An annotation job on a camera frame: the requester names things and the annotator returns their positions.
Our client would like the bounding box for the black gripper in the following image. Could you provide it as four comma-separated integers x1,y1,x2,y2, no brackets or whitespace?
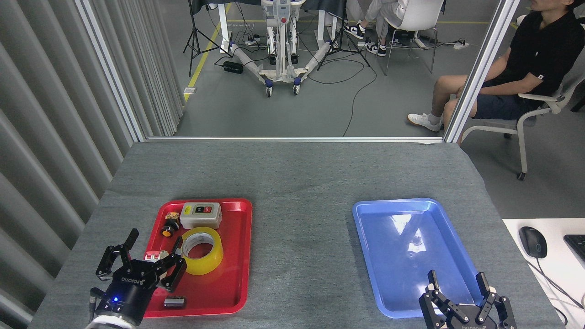
419,270,517,329
96,228,187,326

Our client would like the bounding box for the yellow tape roll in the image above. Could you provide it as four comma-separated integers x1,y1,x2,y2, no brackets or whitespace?
181,227,224,276

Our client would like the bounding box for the black orange push button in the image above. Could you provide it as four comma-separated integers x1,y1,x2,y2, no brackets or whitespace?
161,212,181,238

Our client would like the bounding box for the blue plastic tray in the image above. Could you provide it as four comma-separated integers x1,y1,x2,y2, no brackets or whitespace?
352,198,490,319

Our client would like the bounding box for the red plastic tray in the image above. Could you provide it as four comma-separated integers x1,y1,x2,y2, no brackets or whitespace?
137,198,253,319

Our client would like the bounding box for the black computer mouse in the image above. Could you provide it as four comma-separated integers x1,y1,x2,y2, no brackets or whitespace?
519,226,548,259

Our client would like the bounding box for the white desk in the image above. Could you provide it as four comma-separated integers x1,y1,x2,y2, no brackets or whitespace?
503,218,585,329

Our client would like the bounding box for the black keyboard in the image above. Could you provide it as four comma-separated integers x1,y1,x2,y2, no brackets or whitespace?
564,234,585,268

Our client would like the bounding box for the grey white office chair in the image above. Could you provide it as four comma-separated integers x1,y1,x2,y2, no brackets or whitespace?
461,73,585,181

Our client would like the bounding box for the grey felt table cloth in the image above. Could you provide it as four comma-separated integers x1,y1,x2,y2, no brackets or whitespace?
27,139,565,329

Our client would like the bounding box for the black tripod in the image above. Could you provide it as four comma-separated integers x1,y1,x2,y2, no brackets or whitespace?
317,14,372,71
183,0,231,77

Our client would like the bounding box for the white stand on wheels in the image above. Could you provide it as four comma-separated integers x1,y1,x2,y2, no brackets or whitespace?
229,0,332,97

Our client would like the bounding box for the person on grey chair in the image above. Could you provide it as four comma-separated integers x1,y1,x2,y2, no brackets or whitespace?
407,0,585,133

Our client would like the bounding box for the white shell chair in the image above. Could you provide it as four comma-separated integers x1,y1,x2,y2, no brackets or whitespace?
375,0,446,76

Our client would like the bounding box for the person on white chair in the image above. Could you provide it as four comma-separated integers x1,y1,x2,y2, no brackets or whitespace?
344,0,410,57

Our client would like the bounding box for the white two-button switch box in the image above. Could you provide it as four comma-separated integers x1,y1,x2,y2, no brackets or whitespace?
179,202,223,229

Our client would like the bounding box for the black mouse cable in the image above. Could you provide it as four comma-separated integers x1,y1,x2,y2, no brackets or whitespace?
529,257,585,316

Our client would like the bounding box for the silver aluminium rail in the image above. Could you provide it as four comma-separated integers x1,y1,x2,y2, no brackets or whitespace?
145,136,445,142

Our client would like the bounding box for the black floor cable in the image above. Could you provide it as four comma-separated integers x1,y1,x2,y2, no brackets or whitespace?
306,55,378,137

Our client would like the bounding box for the silver aluminium post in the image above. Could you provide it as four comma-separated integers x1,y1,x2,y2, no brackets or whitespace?
442,0,521,143

